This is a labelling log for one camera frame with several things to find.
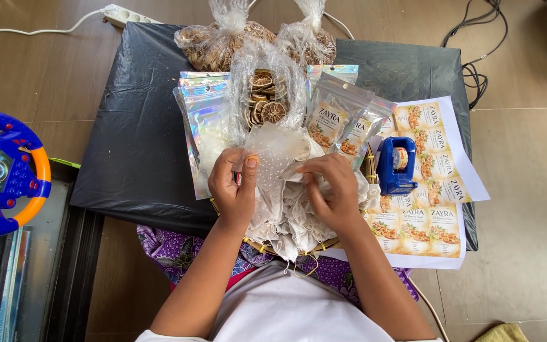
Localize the person's right hand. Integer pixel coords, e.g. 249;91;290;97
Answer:
295;152;361;234

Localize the person's left hand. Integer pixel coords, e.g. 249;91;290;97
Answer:
207;147;259;225

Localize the white mesh tea filter bag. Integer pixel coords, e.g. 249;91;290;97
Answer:
232;123;312;187

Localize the heap of white filter bags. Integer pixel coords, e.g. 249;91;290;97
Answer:
244;138;381;262

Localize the round woven bamboo tray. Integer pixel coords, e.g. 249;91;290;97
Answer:
209;142;380;257

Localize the blue tape dispenser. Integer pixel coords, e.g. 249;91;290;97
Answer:
376;137;418;196

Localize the labelled holographic pouch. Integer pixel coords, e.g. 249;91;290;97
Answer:
305;72;375;154
338;96;398;169

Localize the stack of empty holographic pouches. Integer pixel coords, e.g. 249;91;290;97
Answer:
173;71;232;200

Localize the purple patterned cloth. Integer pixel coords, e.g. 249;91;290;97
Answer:
136;224;419;309

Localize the sticker label sheet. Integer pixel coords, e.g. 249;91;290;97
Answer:
318;199;467;270
375;95;491;205

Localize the plastic bag of dried orange slices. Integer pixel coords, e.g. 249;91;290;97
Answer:
229;37;308;143

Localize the black plastic table cover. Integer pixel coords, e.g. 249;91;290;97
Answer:
70;21;479;252

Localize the holographic pouch without label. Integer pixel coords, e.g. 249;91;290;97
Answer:
306;65;359;115

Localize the person's white shirt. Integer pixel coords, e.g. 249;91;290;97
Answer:
134;259;445;342

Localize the large plastic bag of dried herbs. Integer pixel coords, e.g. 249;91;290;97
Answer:
174;0;276;73

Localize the small plastic bag of dried herbs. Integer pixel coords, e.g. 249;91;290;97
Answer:
275;0;337;68

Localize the white power strip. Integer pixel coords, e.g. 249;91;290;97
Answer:
102;4;164;28

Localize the yellow cloth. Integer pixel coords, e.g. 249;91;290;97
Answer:
473;323;530;342

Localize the dark box with books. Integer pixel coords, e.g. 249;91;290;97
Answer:
0;133;105;342

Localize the blue orange toy steering wheel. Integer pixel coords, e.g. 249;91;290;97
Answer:
0;110;52;238

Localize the black cable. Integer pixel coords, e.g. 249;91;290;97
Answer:
440;0;509;111

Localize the white power cable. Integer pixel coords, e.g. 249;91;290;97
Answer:
0;0;108;36

